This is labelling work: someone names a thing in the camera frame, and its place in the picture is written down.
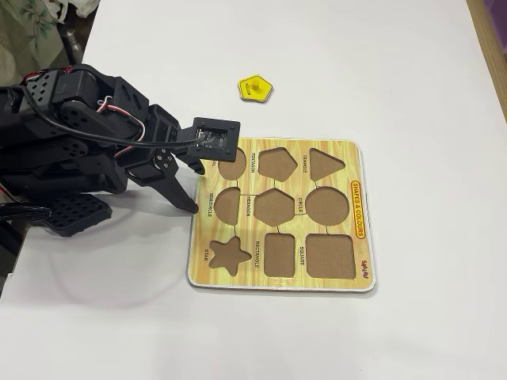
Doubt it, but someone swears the floral beige green cloth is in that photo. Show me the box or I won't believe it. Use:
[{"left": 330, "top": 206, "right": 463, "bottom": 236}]
[{"left": 0, "top": 0, "right": 67, "bottom": 86}]

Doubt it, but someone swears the white crumpled bag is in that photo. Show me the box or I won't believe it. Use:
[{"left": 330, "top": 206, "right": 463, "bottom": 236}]
[{"left": 55, "top": 0, "right": 102, "bottom": 19}]

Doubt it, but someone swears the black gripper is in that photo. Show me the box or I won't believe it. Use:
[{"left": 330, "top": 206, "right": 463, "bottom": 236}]
[{"left": 128, "top": 104, "right": 208, "bottom": 215}]

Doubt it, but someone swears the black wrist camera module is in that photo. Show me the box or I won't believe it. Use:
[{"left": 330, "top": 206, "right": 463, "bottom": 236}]
[{"left": 185, "top": 116, "right": 242, "bottom": 163}]

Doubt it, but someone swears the grey metal bottle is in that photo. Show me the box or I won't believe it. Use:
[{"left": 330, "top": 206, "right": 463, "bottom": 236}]
[{"left": 63, "top": 31, "right": 86, "bottom": 67}]

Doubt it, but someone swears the black grid table clamp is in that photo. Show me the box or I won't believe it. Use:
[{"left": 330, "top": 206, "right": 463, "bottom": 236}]
[{"left": 41, "top": 193, "right": 114, "bottom": 238}]

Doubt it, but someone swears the yellow pentagon puzzle piece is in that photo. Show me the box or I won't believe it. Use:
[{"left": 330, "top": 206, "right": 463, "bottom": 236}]
[{"left": 236, "top": 74, "right": 274, "bottom": 103}]

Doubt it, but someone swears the glossy black cable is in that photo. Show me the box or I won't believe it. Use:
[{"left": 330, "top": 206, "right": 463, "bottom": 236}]
[{"left": 0, "top": 201, "right": 53, "bottom": 225}]

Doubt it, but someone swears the wooden shape puzzle board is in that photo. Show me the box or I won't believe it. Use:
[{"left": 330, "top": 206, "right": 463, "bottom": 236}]
[{"left": 185, "top": 136, "right": 377, "bottom": 295}]

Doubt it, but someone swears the black camera cable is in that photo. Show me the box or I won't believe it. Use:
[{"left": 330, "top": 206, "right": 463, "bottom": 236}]
[{"left": 17, "top": 85, "right": 207, "bottom": 150}]

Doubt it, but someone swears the purple box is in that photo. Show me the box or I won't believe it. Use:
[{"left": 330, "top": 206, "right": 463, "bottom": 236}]
[{"left": 481, "top": 0, "right": 507, "bottom": 44}]

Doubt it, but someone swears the red white servo wire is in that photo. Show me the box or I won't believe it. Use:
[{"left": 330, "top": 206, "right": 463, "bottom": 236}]
[{"left": 97, "top": 97, "right": 146, "bottom": 143}]

